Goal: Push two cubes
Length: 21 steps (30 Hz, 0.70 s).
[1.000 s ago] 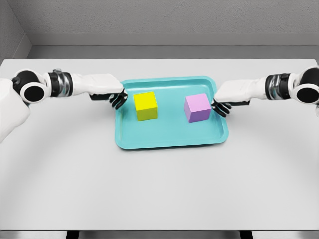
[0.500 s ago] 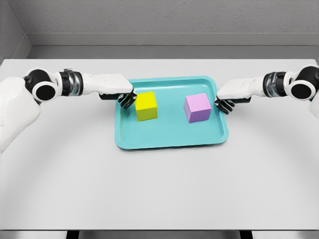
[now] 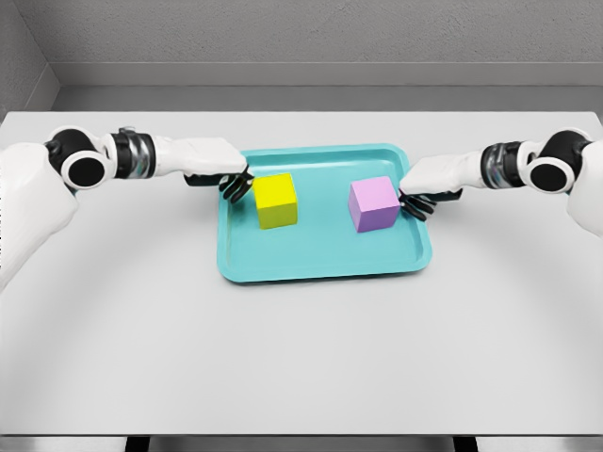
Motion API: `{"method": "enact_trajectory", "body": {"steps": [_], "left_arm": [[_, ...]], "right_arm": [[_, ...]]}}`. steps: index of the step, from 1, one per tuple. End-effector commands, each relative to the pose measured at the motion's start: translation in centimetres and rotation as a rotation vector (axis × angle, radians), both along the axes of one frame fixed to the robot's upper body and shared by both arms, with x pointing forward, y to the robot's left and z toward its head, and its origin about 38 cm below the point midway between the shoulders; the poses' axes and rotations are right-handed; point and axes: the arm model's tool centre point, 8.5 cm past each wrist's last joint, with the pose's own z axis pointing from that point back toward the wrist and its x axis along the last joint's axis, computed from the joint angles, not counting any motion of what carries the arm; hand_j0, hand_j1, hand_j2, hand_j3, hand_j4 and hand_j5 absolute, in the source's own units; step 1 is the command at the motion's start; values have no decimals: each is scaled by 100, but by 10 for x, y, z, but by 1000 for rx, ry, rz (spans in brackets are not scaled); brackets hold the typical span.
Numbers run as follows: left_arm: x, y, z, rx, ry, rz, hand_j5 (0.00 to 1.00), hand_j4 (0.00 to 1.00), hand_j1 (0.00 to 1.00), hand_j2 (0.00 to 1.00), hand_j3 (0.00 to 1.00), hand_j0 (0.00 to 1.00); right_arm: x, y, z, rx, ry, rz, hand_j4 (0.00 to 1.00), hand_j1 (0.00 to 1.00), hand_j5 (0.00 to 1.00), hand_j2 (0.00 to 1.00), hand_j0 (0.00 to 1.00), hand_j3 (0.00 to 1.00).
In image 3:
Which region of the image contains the yellow cube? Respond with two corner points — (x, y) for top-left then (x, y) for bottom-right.
(253, 172), (299, 231)

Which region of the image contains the pink cube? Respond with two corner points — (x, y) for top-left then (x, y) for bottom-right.
(348, 175), (402, 234)

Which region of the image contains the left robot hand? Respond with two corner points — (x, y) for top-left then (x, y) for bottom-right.
(182, 137), (255, 203)

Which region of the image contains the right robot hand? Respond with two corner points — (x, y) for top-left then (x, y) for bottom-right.
(399, 154), (465, 222)

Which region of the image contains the teal tray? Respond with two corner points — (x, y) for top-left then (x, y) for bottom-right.
(216, 143), (433, 284)

